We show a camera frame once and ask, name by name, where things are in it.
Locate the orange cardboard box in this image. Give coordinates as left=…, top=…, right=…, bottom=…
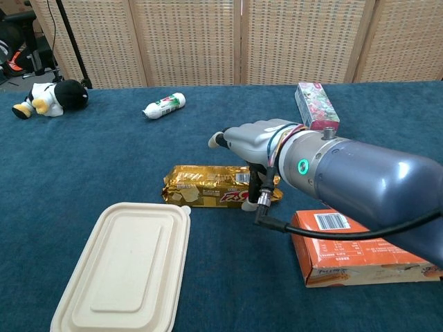
left=290, top=209, right=443, bottom=288

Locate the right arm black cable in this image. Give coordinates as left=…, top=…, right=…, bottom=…
left=254, top=126, right=443, bottom=241

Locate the blue carpet table cover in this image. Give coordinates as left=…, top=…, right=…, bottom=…
left=0, top=80, right=443, bottom=332

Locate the woven folding screen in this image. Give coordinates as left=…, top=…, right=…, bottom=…
left=29, top=0, right=443, bottom=90

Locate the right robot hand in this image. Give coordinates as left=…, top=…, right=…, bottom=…
left=208, top=118, right=309, bottom=212

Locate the floral print carton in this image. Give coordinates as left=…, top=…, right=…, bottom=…
left=294, top=82, right=341, bottom=131

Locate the black and white plush toy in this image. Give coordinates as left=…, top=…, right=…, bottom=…
left=12, top=79, right=89, bottom=120

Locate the small white bottle green label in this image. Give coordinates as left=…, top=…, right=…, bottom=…
left=142, top=92, right=187, bottom=121

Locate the gold biscuit packet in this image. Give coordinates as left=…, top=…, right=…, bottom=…
left=161, top=165, right=284, bottom=210

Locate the black tripod stand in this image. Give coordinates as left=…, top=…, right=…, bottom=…
left=55, top=0, right=93, bottom=90

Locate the black office chair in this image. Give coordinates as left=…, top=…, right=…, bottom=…
left=0, top=9, right=62, bottom=84

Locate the beige lidded food container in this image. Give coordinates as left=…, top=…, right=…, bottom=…
left=50, top=202, right=192, bottom=332

